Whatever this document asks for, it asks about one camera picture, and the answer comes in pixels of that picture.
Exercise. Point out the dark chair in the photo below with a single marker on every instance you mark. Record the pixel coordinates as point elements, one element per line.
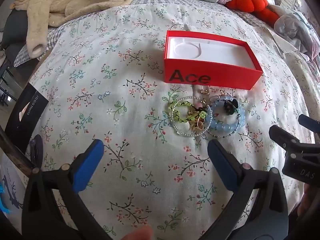
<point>15,27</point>

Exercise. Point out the orange pumpkin plush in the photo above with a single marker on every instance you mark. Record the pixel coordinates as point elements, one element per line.
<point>247,3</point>

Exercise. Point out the black cardboard box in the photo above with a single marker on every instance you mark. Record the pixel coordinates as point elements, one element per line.
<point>25,115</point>

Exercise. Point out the grey crumpled cloth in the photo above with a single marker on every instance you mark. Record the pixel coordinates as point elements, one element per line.
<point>295,30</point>

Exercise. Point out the black hair claw clip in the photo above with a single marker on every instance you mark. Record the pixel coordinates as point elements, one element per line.
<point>228,106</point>

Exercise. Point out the dark snap hair clip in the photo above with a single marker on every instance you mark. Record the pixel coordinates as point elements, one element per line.
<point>37,150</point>

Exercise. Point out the floral blanket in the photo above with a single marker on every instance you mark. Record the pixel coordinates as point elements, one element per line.
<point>125,55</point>

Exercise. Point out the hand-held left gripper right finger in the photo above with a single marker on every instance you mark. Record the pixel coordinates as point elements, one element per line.
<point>222,166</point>

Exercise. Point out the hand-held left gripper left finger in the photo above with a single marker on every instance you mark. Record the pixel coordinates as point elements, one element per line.
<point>87,163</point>

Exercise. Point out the gold hoop earring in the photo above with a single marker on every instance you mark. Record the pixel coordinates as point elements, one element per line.
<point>196,126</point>

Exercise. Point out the small gold dangle earring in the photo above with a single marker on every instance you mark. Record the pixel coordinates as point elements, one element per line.
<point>203,90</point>

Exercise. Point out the beige fleece jacket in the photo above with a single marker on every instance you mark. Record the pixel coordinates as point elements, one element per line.
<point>62,0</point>

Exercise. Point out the white card with deer print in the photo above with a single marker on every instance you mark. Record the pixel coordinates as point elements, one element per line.
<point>12,180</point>

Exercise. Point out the red cardboard box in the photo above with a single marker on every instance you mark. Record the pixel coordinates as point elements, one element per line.
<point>190,76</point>

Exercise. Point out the person's left hand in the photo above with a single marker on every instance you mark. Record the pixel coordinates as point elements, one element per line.
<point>138,233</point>

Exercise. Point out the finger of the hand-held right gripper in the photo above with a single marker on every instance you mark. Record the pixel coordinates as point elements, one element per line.
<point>308,123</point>
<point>282,136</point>

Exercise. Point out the person's right hand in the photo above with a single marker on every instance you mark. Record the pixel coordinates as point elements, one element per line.
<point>311,202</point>

